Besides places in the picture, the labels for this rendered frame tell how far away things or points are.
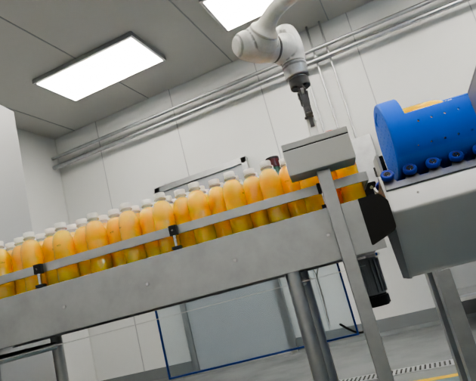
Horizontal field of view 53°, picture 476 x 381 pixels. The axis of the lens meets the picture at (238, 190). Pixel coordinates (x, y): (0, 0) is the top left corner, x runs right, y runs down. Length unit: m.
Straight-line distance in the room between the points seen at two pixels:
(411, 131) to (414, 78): 3.73
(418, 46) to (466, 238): 3.99
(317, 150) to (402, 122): 0.36
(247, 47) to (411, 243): 0.84
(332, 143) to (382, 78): 4.01
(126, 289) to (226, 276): 0.34
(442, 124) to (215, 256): 0.84
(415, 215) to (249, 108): 4.21
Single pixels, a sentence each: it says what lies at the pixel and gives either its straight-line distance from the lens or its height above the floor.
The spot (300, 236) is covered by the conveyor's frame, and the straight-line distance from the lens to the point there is 1.49.
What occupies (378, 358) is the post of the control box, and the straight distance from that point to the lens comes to 1.43.
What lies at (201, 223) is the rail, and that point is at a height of 0.96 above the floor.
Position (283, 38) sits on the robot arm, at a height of 1.54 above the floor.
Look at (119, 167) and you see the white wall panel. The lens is 6.33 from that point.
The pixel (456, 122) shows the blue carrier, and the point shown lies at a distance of 1.69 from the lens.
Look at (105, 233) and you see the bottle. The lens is 1.74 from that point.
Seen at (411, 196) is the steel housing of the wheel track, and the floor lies 0.87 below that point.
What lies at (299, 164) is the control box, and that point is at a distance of 1.41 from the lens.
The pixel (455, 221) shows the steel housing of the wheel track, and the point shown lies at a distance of 1.65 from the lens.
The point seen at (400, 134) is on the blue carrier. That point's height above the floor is 1.07.
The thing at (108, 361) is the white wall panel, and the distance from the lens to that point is 6.43.
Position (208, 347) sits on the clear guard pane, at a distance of 2.07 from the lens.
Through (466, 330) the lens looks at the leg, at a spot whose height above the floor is 0.43.
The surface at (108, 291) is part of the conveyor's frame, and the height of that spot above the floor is 0.83.
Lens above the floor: 0.70
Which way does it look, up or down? 12 degrees up
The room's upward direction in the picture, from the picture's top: 15 degrees counter-clockwise
